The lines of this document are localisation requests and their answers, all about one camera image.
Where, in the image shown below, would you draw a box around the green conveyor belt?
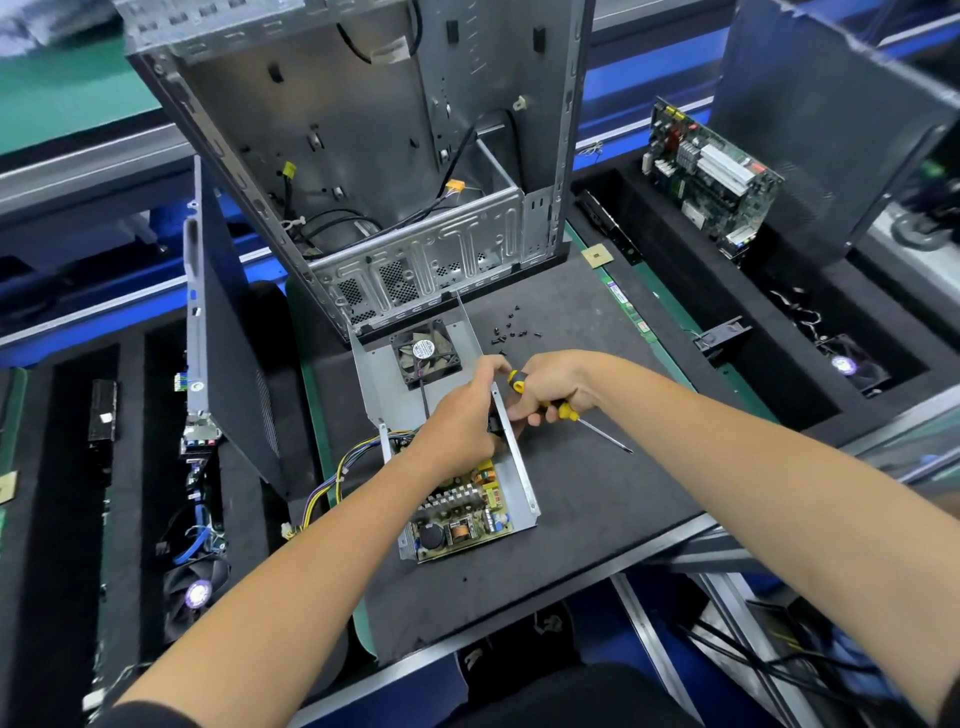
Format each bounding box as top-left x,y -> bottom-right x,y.
0,0 -> 707,159

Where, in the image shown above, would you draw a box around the person's right forearm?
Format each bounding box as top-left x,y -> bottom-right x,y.
592,367 -> 960,722

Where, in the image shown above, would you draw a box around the power supply circuit board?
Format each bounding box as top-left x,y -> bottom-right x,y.
285,427 -> 519,564

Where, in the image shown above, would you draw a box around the green board with white parts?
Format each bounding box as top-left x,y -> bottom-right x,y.
642,97 -> 785,264

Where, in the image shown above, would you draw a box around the person's left hand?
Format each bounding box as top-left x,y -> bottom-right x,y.
402,355 -> 515,482

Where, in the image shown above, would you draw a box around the scattered small black screws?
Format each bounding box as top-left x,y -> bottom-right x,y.
487,307 -> 537,350

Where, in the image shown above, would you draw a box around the person's black shoe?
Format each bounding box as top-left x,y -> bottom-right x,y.
457,637 -> 501,680
528,600 -> 578,644

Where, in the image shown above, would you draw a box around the small black rectangular component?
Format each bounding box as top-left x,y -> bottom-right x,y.
87,378 -> 120,446

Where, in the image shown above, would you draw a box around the person's left forearm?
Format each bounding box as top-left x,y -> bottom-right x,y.
112,450 -> 444,728

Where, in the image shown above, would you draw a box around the large black metal panel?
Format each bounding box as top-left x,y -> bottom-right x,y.
709,0 -> 960,269

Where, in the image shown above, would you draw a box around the blue data cables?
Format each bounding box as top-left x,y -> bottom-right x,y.
165,502 -> 222,567

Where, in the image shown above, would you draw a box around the black foam tray with recess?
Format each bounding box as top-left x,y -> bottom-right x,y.
570,165 -> 960,447

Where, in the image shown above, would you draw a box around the stack of grey paper sheets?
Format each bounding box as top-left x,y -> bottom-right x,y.
0,0 -> 125,57

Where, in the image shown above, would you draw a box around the person's black clothing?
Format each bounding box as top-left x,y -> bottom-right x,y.
93,660 -> 960,728

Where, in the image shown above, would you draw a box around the black foam tray with slots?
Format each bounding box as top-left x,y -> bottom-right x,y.
0,307 -> 350,728

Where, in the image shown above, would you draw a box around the yellow black handled screwdriver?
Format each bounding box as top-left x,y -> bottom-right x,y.
502,367 -> 635,456

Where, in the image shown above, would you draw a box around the small black lit fan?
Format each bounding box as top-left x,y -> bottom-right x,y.
817,333 -> 891,396

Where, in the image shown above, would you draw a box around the silver power supply unit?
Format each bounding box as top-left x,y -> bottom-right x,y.
348,300 -> 542,564

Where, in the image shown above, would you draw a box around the grey round metal part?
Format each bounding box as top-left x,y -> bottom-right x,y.
892,202 -> 960,254

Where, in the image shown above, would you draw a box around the black foam work mat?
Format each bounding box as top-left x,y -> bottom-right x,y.
285,240 -> 782,665

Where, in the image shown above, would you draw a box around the long green memory strip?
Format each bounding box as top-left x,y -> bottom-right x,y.
0,367 -> 27,507

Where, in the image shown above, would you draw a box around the silver metal computer case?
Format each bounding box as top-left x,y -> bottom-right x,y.
117,0 -> 597,335

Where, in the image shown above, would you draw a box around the grey metal conveyor rail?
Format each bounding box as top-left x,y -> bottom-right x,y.
0,0 -> 960,219

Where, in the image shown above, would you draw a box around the dark grey case side panel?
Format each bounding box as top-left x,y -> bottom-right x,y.
183,154 -> 290,500

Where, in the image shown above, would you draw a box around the person's right black shoe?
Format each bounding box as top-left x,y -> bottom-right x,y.
528,600 -> 578,644

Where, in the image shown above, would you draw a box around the black cooler fan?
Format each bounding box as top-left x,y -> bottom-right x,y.
159,555 -> 231,642

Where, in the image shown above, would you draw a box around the small black metal bracket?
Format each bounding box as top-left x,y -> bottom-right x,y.
693,315 -> 755,356

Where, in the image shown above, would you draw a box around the person's right hand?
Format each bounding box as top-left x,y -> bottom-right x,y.
502,349 -> 612,432

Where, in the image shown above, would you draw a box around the person's left black shoe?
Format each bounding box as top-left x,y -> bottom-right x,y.
457,637 -> 501,680

